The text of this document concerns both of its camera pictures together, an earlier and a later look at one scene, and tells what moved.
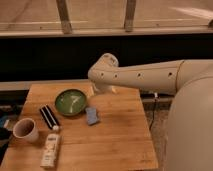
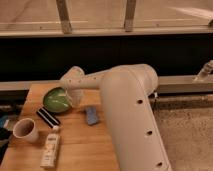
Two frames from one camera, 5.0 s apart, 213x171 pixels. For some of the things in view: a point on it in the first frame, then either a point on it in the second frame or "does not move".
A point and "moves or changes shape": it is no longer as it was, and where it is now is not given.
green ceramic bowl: x=70 y=102 moves or changes shape
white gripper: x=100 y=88 -> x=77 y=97
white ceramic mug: x=25 y=129 does not move
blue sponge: x=91 y=114 does not move
